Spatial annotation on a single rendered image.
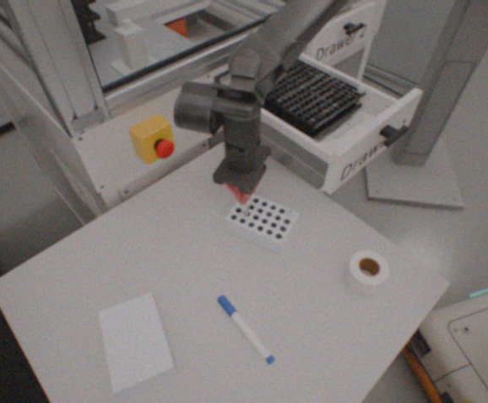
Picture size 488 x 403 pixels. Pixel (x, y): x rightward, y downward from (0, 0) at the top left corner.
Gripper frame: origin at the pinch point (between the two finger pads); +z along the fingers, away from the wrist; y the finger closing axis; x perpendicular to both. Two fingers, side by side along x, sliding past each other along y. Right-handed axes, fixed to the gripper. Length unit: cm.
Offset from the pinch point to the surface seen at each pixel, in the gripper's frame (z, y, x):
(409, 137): 63, -117, 36
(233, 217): 5.9, 0.7, -2.0
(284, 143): -0.7, -16.6, 2.0
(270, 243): 6.8, 3.1, 6.9
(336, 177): -1.3, -10.5, 14.5
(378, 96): -3.8, -36.6, 17.0
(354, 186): 85, -96, 18
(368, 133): -7.4, -17.5, 17.6
